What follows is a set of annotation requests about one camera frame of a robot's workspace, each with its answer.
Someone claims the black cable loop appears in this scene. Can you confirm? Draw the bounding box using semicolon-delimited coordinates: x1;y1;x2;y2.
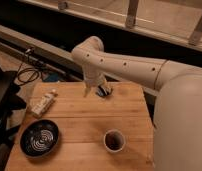
15;46;48;86

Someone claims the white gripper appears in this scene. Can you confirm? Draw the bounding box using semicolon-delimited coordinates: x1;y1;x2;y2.
83;72;107;98

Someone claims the blue object on floor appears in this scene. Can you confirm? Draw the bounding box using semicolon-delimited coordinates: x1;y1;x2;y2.
44;73;59;82

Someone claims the black striped small object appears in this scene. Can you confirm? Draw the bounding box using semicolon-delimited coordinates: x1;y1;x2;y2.
96;86;112;98

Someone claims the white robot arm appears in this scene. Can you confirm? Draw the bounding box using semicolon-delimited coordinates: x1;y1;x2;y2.
71;36;202;171

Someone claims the metal window railing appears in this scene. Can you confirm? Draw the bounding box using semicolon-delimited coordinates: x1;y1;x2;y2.
19;0;202;52

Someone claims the black chair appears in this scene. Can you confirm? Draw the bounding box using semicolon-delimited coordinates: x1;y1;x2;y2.
0;67;26;148

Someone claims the black patterned bowl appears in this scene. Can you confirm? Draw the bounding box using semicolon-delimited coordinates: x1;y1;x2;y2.
20;119;59;158

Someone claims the white tube bottle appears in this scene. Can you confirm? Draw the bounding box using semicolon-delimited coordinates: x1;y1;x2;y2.
31;89;57;118

